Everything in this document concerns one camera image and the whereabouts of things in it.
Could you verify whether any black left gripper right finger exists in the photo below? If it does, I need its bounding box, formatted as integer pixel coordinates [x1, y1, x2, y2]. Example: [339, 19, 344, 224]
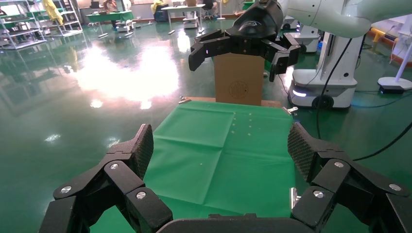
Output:
[287, 122, 412, 233]

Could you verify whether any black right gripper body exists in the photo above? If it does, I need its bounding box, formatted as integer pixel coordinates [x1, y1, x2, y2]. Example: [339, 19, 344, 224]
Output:
[225, 0, 284, 57]

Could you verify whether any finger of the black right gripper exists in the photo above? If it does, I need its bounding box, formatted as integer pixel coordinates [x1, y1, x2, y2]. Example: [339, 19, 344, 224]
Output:
[264, 32, 302, 83]
[188, 29, 232, 72]

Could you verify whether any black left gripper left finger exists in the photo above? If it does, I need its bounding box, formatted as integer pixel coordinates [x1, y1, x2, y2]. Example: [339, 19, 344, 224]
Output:
[38, 123, 173, 233]

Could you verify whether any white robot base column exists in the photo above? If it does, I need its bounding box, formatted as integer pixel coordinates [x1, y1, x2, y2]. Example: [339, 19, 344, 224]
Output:
[287, 31, 364, 109]

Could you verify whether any cardboard box with circular print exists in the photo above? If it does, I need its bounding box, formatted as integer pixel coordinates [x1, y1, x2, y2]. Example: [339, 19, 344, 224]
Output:
[213, 52, 266, 106]

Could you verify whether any white wheeled robot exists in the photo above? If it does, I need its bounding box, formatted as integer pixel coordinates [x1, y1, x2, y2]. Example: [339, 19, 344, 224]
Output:
[182, 11, 200, 30]
[115, 19, 136, 33]
[281, 15, 320, 54]

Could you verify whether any thin white floor stand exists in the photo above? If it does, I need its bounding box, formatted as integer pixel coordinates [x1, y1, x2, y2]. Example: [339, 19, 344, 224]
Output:
[215, 0, 226, 21]

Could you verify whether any person in dark clothes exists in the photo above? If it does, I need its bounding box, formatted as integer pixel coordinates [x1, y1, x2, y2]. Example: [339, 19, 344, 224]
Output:
[202, 0, 220, 20]

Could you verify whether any white work table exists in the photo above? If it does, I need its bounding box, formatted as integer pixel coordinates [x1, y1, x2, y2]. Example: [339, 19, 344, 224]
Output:
[160, 3, 206, 35]

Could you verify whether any green table cloth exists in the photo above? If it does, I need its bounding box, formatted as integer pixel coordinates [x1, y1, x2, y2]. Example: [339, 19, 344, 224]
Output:
[90, 100, 298, 233]

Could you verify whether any orange floor barrier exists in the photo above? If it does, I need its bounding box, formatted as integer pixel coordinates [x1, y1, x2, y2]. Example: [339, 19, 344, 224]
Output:
[368, 27, 412, 67]

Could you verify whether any green covered table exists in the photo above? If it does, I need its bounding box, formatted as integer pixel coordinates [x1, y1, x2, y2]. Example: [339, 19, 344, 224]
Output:
[86, 10, 135, 38]

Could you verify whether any seated person light top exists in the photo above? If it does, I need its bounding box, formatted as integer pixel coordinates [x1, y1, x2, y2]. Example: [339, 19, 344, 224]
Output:
[102, 0, 120, 31]

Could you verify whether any white stand round base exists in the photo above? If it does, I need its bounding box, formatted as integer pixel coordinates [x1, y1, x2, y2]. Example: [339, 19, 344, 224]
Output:
[377, 42, 412, 95]

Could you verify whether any white metal shelving rack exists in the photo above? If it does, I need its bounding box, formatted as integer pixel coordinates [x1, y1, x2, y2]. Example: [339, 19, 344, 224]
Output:
[0, 0, 47, 50]
[48, 0, 84, 37]

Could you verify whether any yellow hanging garment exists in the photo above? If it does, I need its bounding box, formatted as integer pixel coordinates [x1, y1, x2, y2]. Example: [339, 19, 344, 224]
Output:
[42, 0, 64, 26]

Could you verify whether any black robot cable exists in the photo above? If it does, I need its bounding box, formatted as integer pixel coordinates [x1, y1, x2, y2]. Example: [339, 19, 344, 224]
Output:
[352, 121, 412, 162]
[314, 38, 354, 139]

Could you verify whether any thin dark floor cable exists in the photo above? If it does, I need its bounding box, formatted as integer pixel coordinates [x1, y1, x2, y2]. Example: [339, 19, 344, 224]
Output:
[351, 91, 412, 108]

